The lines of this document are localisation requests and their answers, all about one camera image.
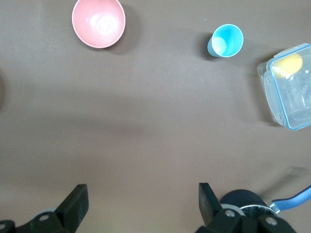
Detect pink bowl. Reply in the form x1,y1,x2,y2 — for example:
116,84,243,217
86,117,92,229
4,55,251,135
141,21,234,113
71,0,126,49

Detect clear plastic container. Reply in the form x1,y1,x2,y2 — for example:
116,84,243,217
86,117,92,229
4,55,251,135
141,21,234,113
257,43,311,131

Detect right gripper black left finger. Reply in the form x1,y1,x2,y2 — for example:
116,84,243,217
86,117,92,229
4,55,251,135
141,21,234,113
0,183,89,233

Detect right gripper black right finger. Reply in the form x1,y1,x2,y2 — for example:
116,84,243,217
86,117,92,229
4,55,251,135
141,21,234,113
195,182,296,233

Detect brown tablecloth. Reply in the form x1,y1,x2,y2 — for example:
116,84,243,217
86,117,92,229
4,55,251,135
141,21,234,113
0,0,311,233

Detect round yellow object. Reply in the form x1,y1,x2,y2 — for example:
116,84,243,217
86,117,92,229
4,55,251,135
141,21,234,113
272,53,304,79

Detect dark saucepan with blue handle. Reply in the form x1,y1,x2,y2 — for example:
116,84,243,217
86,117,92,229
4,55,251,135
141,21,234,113
219,185,311,220

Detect blue cup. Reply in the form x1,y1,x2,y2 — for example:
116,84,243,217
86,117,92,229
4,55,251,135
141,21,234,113
207,24,244,58

